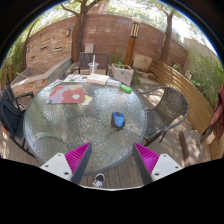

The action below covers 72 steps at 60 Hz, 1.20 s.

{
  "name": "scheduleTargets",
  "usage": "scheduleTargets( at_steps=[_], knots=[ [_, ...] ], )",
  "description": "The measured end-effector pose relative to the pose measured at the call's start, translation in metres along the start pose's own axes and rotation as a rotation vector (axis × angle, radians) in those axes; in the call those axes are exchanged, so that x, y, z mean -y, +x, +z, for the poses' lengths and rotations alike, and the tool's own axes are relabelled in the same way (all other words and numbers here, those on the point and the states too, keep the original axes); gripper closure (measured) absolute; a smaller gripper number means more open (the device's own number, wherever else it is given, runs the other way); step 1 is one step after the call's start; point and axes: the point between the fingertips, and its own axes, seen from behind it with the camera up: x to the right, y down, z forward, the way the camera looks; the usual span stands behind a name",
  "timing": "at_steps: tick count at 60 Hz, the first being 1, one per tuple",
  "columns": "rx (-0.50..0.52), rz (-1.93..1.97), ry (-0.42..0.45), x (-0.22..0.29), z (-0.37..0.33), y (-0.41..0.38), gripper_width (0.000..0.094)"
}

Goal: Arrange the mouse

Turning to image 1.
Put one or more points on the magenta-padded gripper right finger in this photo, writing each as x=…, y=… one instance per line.
x=146, y=158

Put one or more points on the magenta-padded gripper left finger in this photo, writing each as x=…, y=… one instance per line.
x=78, y=158

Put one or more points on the blue computer mouse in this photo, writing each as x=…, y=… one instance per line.
x=118, y=120

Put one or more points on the brown wicker armchair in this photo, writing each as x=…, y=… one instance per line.
x=166, y=110

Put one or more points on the yellow paper sheet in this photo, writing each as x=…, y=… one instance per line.
x=87, y=99

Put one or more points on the small green packet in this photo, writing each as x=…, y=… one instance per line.
x=126, y=88

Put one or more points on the wooden slatted fence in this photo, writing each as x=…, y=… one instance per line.
x=186, y=93

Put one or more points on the colourful picture magazine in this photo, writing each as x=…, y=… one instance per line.
x=75, y=78

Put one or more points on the black metal chair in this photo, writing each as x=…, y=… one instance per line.
x=11, y=113

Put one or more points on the open white book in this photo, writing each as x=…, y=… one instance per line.
x=98, y=79

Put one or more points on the small white blue notebook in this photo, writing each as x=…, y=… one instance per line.
x=113, y=82

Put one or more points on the red cloth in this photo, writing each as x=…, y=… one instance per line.
x=218, y=113

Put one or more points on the white square planter box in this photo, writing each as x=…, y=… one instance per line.
x=122, y=74

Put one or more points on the stone raised garden bed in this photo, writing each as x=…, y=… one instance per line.
x=40, y=76

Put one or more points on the clear plastic cup with straw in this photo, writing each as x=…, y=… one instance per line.
x=93, y=67

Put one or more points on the beige stone slab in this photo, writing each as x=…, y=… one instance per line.
x=142, y=62

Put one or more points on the dark wooden slatted chair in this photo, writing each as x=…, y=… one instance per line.
x=101, y=60

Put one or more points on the thick forked tree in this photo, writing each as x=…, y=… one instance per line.
x=80, y=33

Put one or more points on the thin leaning tree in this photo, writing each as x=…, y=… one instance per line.
x=27, y=43

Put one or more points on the slender tree by fence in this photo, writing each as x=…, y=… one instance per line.
x=166, y=33

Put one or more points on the grey wall utility box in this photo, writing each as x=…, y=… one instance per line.
x=89, y=48

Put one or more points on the wooden garden lamp post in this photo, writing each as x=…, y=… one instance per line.
x=133, y=40

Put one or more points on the black wall lamp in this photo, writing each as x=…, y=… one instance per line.
x=28, y=48
x=67, y=32

